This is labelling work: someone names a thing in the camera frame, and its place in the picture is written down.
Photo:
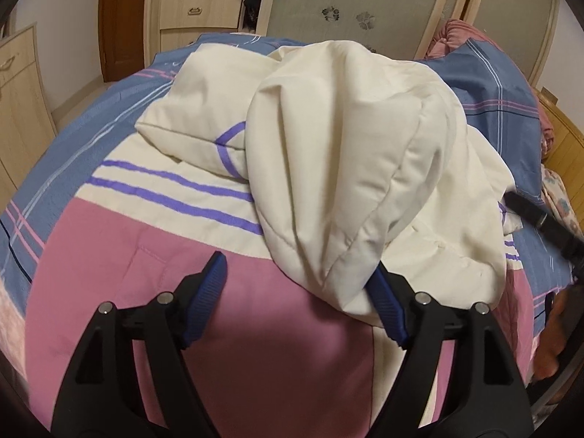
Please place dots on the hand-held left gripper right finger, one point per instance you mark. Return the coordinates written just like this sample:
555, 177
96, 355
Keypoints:
388, 305

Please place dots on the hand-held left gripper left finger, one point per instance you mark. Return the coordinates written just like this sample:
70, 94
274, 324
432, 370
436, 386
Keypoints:
205, 301

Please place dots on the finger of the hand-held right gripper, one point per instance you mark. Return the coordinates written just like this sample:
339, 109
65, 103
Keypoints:
534, 212

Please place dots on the pink and white hooded jacket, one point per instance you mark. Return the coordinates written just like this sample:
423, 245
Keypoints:
319, 146

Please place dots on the person's right forearm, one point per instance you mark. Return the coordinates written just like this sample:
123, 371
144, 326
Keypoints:
554, 342

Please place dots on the floral blanket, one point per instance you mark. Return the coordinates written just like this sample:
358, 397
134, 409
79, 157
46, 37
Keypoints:
563, 200

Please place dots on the wooden headboard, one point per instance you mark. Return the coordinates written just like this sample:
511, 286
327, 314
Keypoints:
563, 132

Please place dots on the pink quilt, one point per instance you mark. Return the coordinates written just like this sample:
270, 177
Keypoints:
461, 32

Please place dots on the plain frosted sliding door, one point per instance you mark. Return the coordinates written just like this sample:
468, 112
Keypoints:
506, 13

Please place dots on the blue plaid blanket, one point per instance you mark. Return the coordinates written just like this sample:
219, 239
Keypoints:
91, 114

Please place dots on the light wooden cabinet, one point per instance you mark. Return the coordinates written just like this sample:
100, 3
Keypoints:
23, 114

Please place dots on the frosted floral sliding door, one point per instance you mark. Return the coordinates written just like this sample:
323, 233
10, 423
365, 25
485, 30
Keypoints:
365, 4

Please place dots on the brown wooden door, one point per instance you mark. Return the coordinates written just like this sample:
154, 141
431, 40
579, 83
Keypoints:
123, 23

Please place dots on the light wooden wardrobe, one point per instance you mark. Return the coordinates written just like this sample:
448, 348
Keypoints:
155, 9

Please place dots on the wall socket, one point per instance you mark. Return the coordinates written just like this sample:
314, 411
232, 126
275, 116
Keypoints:
548, 95

